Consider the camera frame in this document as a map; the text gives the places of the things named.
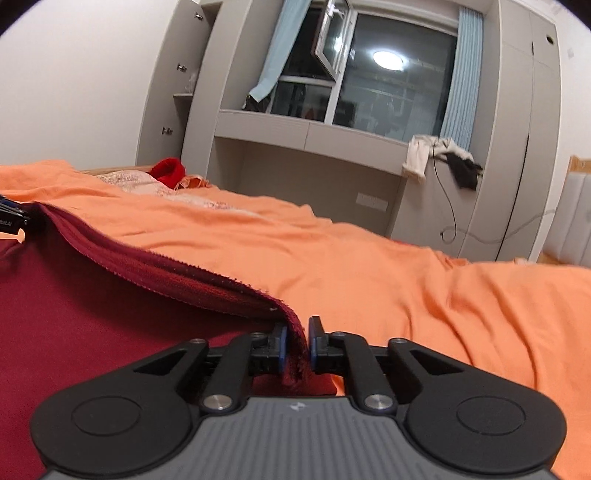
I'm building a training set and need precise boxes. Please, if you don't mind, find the orange blanket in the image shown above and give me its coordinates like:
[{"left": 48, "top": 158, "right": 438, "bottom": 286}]
[{"left": 0, "top": 160, "right": 591, "bottom": 480}]

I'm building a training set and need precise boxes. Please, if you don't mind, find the open window sash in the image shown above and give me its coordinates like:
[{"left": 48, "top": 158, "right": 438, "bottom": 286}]
[{"left": 314, "top": 0, "right": 359, "bottom": 77}]

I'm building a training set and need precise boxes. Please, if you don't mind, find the open grey wardrobe door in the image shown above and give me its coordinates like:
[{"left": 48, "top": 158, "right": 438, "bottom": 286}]
[{"left": 136, "top": 0, "right": 214, "bottom": 169}]

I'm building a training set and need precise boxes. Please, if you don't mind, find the dark red knit sweater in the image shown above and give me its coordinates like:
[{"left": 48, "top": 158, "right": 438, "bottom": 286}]
[{"left": 0, "top": 203, "right": 338, "bottom": 480}]

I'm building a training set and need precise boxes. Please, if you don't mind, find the grey padded wooden headboard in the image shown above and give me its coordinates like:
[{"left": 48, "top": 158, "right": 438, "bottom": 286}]
[{"left": 538, "top": 155, "right": 591, "bottom": 269}]

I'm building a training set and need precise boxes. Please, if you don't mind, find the tall grey closed wardrobe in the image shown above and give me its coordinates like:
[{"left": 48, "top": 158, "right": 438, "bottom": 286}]
[{"left": 457, "top": 0, "right": 563, "bottom": 264}]

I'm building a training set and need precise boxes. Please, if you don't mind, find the thin black cable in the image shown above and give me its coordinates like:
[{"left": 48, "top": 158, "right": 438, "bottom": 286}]
[{"left": 431, "top": 145, "right": 555, "bottom": 246}]

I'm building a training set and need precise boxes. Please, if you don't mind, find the pink patterned pillow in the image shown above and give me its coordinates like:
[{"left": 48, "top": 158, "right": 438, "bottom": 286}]
[{"left": 99, "top": 168, "right": 213, "bottom": 195}]

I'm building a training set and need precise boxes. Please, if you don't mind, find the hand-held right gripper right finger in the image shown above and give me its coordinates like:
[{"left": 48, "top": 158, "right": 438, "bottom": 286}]
[{"left": 308, "top": 316, "right": 466, "bottom": 414}]

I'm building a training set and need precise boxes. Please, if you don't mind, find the white wall socket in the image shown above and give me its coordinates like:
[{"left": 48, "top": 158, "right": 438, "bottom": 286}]
[{"left": 356, "top": 193, "right": 388, "bottom": 212}]

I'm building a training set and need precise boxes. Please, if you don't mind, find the black garment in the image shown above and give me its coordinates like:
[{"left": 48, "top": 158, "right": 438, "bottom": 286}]
[{"left": 445, "top": 152, "right": 484, "bottom": 190}]

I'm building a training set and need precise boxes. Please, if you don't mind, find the bright red cloth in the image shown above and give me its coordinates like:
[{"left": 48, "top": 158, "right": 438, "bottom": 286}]
[{"left": 148, "top": 158, "right": 187, "bottom": 189}]

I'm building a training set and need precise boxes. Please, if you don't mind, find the white garment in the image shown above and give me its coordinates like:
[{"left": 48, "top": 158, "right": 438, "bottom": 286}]
[{"left": 402, "top": 135, "right": 474, "bottom": 184}]

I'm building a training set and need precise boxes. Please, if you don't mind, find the light blue curtain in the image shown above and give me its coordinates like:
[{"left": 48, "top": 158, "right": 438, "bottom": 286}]
[
  {"left": 249, "top": 0, "right": 313, "bottom": 103},
  {"left": 438, "top": 10, "right": 484, "bottom": 153}
]

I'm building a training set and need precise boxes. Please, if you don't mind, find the grey window desk unit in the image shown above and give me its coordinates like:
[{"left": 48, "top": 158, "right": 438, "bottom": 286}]
[{"left": 182, "top": 109, "right": 415, "bottom": 241}]

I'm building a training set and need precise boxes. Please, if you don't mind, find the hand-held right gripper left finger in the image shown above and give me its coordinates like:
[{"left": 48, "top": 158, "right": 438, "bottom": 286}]
[{"left": 131, "top": 323, "right": 290, "bottom": 414}]

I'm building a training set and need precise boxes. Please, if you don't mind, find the large window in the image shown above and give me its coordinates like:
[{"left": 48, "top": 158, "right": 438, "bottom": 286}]
[{"left": 270, "top": 0, "right": 461, "bottom": 141}]

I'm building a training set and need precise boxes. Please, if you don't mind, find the grey wardrobe with shelves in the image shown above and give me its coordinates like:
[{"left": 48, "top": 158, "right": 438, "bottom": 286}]
[{"left": 136, "top": 0, "right": 227, "bottom": 182}]

